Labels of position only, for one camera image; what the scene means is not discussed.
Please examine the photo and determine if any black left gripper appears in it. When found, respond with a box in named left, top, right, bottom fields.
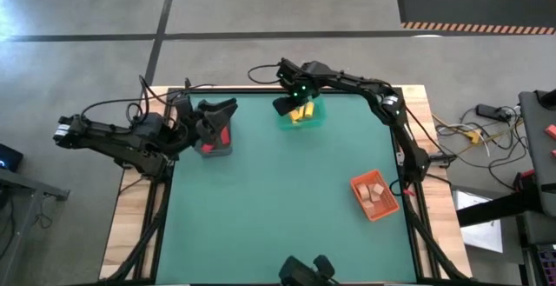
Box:
left=172, top=96, right=240, bottom=147

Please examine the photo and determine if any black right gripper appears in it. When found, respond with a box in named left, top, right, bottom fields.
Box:
left=272, top=57, right=327, bottom=117

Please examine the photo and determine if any dark grey plastic bin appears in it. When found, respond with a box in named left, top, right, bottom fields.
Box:
left=193, top=103, right=234, bottom=159

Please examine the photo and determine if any teal plastic bin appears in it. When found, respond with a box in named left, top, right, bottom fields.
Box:
left=276, top=96, right=327, bottom=131

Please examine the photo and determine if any orange plastic bin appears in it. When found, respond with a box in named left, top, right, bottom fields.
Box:
left=349, top=169, right=400, bottom=223

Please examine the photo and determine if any grey side table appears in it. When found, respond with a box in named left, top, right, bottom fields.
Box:
left=0, top=168, right=70, bottom=274

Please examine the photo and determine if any black power strip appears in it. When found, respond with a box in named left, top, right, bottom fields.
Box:
left=475, top=103, right=513, bottom=123

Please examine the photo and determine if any black electronic device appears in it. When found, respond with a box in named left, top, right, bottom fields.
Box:
left=0, top=143, right=23, bottom=173

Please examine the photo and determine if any black hazard-striped floor mat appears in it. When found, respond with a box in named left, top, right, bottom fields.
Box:
left=395, top=0, right=556, bottom=36

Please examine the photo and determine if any white paper sheet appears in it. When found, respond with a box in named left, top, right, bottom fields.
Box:
left=453, top=190, right=504, bottom=254

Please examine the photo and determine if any black support beam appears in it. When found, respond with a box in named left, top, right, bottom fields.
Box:
left=455, top=185, right=544, bottom=229

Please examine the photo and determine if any black console cart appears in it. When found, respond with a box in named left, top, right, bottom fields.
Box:
left=518, top=88, right=556, bottom=218

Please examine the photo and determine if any blue-lit keyboard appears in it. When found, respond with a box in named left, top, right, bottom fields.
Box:
left=536, top=243, right=556, bottom=278

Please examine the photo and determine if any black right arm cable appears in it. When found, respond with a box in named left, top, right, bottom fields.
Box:
left=247, top=63, right=283, bottom=85

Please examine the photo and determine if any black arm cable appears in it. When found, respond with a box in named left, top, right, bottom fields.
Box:
left=247, top=63, right=283, bottom=85
left=80, top=75, right=218, bottom=123

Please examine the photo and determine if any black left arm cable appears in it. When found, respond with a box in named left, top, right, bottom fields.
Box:
left=80, top=75, right=218, bottom=123

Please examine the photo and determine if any black aluminium table frame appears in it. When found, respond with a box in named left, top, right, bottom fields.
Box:
left=103, top=83, right=468, bottom=286

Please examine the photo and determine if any black camera device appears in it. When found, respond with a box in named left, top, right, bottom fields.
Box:
left=278, top=254, right=338, bottom=286

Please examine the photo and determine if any yellow floor cable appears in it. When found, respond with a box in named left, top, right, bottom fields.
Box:
left=433, top=114, right=525, bottom=146

